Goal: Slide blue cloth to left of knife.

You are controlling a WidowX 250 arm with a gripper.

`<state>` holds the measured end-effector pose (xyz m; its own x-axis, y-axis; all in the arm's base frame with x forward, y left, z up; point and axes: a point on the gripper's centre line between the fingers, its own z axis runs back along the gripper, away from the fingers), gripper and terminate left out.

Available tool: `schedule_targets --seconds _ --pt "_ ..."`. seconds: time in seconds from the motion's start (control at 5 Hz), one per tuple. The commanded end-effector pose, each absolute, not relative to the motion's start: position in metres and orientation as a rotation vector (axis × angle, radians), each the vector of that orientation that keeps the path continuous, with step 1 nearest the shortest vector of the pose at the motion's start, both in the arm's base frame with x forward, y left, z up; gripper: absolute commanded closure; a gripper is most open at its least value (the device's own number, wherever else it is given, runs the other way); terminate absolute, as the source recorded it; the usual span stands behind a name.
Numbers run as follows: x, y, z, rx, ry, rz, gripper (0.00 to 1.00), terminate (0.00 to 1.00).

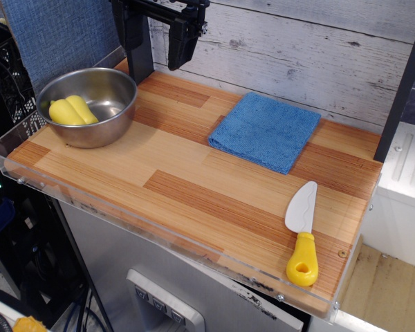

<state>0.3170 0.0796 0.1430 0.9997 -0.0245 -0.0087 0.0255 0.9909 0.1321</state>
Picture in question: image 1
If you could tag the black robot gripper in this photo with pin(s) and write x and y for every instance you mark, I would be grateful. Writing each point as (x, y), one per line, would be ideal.
(186, 26)

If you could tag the blue cloth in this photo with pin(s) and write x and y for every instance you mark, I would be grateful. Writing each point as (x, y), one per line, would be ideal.
(266, 132)

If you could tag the white yellow toy knife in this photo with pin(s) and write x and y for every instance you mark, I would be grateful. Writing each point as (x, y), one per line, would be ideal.
(302, 268)

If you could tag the stainless steel bowl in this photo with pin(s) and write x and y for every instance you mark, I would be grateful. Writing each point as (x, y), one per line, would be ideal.
(110, 94)

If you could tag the blue fabric panel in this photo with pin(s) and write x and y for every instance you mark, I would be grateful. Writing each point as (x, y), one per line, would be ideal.
(58, 37)

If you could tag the yellow toy pepper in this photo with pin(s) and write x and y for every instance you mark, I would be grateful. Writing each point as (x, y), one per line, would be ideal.
(72, 110)

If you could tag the black plastic crate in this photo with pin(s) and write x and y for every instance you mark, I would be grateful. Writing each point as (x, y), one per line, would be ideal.
(17, 98)

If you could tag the stainless steel cabinet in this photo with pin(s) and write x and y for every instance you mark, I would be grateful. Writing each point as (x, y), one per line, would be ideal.
(109, 252)

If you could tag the grey control panel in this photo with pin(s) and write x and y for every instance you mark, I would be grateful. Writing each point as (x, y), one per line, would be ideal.
(170, 313)

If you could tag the white ribbed box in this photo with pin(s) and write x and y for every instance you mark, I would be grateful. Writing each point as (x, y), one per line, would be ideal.
(389, 223)

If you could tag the yellow crumpled object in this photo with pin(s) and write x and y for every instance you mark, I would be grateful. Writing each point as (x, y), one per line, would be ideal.
(28, 324)

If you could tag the clear acrylic table guard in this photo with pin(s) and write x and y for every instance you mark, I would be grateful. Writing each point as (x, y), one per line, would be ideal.
(162, 181)

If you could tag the left black vertical post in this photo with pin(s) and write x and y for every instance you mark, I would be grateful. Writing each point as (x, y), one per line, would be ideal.
(135, 39)

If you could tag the black vertical post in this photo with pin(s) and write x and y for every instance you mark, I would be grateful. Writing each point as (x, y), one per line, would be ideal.
(135, 39)
(397, 108)

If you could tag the right black vertical post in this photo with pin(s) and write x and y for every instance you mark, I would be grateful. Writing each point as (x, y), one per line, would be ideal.
(397, 108)

